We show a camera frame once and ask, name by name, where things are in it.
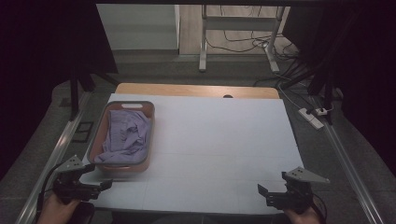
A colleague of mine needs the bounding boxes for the wooden table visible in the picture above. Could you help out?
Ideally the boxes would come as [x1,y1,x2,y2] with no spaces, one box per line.
[115,82,280,100]

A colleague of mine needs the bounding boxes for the person's right hand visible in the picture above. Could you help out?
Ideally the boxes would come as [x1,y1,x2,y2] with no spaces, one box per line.
[283,206,323,224]

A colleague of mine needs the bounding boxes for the person's left hand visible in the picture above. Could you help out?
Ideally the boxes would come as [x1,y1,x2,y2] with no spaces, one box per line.
[36,194,80,224]

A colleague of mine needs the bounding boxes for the left hand-held gripper cable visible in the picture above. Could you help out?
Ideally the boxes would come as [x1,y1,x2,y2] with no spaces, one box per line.
[35,162,64,220]

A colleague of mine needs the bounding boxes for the white table sheet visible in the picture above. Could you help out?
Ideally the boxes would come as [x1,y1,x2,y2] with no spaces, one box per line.
[62,92,316,217]

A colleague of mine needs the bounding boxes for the aluminium rail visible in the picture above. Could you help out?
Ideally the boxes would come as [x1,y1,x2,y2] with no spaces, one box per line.
[311,96,387,224]
[14,91,92,224]

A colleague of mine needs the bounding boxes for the black floor frame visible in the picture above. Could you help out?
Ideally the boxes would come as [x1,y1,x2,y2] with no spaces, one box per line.
[71,120,94,144]

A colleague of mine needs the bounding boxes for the white cable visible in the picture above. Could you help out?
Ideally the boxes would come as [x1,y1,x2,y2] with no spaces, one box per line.
[277,84,303,110]

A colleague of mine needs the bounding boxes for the white power strip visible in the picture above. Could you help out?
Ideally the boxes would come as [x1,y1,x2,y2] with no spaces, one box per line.
[298,107,325,131]

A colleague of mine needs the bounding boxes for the black curtain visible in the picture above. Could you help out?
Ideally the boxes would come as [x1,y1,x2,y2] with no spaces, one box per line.
[281,0,396,176]
[0,0,119,181]

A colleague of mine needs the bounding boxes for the white cabinet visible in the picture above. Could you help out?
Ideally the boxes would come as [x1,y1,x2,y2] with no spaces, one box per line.
[96,3,181,51]

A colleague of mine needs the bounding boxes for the hand-held gripper cable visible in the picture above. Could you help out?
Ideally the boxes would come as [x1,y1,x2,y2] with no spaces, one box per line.
[311,193,329,224]
[35,162,64,220]

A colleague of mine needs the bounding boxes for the grey metal desk frame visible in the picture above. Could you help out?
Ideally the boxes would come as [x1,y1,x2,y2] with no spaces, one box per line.
[198,4,286,75]

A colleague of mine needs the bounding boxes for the right hand-held gripper cable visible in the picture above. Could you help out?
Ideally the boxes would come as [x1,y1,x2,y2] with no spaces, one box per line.
[311,193,329,224]

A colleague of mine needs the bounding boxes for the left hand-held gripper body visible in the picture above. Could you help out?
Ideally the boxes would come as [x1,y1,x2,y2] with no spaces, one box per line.
[52,155,102,205]

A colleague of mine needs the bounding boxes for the pink plastic basket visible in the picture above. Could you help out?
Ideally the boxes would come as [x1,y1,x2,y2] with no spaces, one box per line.
[87,100,156,175]

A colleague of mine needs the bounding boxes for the black floor cables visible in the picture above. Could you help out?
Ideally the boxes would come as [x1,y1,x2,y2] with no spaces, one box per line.
[205,4,312,88]

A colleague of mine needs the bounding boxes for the purple cloth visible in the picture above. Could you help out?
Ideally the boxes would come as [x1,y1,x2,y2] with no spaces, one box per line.
[93,108,152,165]

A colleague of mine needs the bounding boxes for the black stand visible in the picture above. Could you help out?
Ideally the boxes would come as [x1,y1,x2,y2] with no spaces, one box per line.
[68,60,120,122]
[279,60,335,126]

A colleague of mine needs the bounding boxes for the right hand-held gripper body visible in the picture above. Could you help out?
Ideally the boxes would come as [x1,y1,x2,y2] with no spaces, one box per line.
[266,166,331,215]

